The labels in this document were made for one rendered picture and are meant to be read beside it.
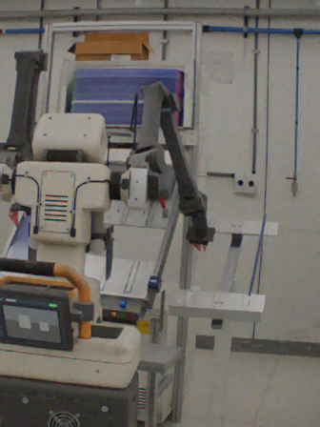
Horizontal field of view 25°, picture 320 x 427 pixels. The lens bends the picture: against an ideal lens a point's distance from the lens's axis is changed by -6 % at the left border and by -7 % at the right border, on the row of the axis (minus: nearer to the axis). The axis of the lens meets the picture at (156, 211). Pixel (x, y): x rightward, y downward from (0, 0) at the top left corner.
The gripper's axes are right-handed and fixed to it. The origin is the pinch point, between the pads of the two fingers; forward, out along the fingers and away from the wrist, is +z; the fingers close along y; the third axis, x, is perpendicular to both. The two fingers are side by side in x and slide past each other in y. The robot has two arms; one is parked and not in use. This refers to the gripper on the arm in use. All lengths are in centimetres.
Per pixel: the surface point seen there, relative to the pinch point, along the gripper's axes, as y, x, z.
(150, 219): 27.2, -21.5, 9.6
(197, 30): 16, -94, -41
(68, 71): 75, -75, -29
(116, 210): 43, -25, 10
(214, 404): -11, 44, 47
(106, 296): 34.4, 20.4, 9.8
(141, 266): 24.6, 3.1, 9.9
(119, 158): 46, -48, 1
